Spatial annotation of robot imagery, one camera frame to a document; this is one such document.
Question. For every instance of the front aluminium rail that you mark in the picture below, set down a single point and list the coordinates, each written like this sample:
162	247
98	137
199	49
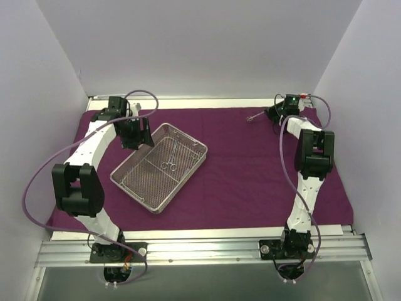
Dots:
201	252

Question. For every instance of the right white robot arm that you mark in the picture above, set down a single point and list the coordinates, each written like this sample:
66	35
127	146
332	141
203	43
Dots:
313	161

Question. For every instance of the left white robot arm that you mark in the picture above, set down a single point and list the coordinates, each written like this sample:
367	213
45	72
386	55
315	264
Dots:
77	186

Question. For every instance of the aluminium rail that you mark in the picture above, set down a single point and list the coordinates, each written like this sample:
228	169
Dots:
333	210
201	252

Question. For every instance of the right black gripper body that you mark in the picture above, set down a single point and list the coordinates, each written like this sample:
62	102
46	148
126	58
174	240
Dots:
271	112

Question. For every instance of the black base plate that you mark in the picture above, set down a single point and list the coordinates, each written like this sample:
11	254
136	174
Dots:
278	250
117	254

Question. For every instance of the metal mesh tray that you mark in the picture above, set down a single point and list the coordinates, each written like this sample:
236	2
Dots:
141	177

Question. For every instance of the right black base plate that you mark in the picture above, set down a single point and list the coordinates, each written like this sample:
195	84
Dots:
278	250

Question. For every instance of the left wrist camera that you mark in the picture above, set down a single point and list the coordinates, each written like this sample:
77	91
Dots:
121	107

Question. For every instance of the purple cloth wrap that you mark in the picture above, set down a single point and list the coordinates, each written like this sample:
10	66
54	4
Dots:
241	184

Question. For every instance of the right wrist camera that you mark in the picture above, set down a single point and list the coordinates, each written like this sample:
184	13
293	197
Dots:
293	104

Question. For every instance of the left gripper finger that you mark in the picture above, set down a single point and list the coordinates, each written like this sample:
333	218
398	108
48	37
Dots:
130	144
146	134

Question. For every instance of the steel forceps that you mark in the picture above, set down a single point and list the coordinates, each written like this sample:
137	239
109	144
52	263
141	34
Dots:
170	162

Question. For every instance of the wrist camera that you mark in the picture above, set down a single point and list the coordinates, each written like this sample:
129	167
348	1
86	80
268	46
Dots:
293	104
121	107

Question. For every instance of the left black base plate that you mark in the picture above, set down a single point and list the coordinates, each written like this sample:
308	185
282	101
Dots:
117	254

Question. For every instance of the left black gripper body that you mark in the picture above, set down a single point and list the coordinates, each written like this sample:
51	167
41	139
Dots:
135	138

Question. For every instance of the steel surgical scissors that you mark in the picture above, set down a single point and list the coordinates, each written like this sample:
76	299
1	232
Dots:
251	118

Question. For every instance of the right side aluminium rail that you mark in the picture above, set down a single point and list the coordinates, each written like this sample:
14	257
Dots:
333	210

